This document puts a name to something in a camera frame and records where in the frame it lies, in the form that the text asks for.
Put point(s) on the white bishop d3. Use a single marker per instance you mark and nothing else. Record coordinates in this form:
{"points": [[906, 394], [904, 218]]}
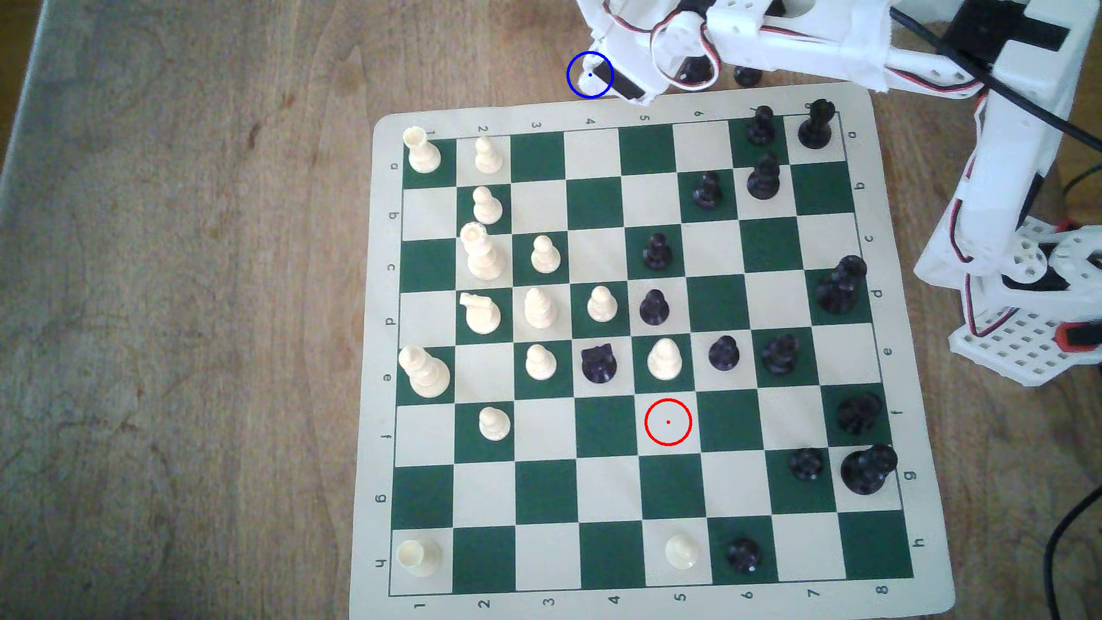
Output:
{"points": [[540, 310]]}

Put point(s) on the black queen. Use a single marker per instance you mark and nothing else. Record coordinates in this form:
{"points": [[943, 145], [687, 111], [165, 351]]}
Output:
{"points": [[837, 293]]}

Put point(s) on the orange clamp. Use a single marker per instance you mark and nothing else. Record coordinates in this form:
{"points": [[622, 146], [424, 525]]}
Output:
{"points": [[1076, 336]]}

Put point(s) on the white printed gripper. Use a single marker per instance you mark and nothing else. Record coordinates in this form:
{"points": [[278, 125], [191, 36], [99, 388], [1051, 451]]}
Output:
{"points": [[621, 84]]}

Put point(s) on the black knight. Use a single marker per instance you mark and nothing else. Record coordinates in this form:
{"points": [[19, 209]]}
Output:
{"points": [[694, 73], [779, 356]]}

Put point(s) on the black bishop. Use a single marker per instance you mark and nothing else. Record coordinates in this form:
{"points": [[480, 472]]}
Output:
{"points": [[763, 181], [858, 416]]}

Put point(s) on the black camera circuit board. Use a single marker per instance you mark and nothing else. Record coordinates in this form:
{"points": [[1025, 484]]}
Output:
{"points": [[630, 88]]}

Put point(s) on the white rook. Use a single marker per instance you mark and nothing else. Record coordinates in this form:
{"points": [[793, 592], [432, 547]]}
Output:
{"points": [[423, 157], [419, 558]]}

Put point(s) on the white king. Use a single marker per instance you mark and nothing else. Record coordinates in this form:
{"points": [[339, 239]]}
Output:
{"points": [[428, 376]]}

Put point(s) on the black rook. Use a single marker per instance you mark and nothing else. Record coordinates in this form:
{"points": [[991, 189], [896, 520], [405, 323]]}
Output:
{"points": [[598, 366], [815, 129]]}

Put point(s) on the white printed robot arm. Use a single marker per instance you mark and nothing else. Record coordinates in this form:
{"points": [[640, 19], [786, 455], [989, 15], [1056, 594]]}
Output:
{"points": [[801, 43]]}

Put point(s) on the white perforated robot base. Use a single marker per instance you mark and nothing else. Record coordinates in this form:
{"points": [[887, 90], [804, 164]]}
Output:
{"points": [[1007, 344]]}

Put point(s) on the black king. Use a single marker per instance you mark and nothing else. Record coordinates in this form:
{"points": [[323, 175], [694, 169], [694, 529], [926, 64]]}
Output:
{"points": [[865, 472]]}

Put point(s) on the white knight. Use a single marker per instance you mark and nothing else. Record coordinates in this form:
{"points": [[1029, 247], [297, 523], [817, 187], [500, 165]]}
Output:
{"points": [[482, 317]]}

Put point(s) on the green and cream chess mat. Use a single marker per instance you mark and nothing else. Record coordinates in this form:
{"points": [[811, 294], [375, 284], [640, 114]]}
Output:
{"points": [[551, 491]]}

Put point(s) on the white pawn e5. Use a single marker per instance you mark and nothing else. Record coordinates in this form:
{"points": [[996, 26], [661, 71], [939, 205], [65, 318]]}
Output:
{"points": [[665, 362]]}

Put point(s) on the black pawn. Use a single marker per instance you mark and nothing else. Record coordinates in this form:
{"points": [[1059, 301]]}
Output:
{"points": [[760, 131], [747, 77], [724, 355], [653, 308], [708, 194], [657, 254], [744, 556], [807, 465]]}

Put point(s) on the white queen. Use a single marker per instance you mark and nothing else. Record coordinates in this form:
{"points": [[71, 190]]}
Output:
{"points": [[484, 258]]}

